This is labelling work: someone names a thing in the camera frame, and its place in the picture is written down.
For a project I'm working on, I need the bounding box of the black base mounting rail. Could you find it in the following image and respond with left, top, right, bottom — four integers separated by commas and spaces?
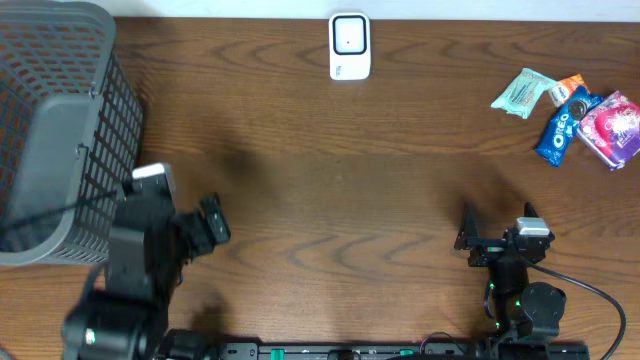
214, 341, 591, 360

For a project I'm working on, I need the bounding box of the blue Oreo cookie pack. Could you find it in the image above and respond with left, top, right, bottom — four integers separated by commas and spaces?
535, 86, 604, 167

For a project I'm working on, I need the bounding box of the red purple snack packet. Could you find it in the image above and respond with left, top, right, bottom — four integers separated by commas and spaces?
578, 91, 639, 171

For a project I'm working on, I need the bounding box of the white barcode scanner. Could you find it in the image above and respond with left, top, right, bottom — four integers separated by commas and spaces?
328, 12, 372, 81

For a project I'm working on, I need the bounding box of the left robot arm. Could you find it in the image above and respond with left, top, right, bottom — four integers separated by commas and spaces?
62, 181, 231, 360

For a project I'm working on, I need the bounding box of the teal wet wipes pack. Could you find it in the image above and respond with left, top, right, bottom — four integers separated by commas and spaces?
491, 68, 557, 120

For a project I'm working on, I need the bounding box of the grey plastic mesh basket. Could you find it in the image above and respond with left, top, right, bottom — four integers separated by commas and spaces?
1, 1, 144, 266

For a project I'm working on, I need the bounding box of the small orange tissue pack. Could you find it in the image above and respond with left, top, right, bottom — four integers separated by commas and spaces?
547, 74, 588, 107

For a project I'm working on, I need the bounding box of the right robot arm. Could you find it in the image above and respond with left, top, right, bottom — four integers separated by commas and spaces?
454, 203, 566, 359

